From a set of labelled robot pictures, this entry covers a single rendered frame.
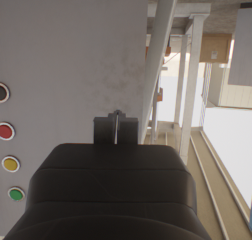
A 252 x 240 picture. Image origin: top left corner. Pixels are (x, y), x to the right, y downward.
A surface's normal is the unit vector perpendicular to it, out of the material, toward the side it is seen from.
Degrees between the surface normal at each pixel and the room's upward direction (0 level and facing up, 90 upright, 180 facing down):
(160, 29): 87
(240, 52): 90
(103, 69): 90
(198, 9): 90
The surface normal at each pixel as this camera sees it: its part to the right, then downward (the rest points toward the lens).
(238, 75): -0.54, 0.21
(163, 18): -0.21, 0.30
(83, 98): 0.02, 0.26
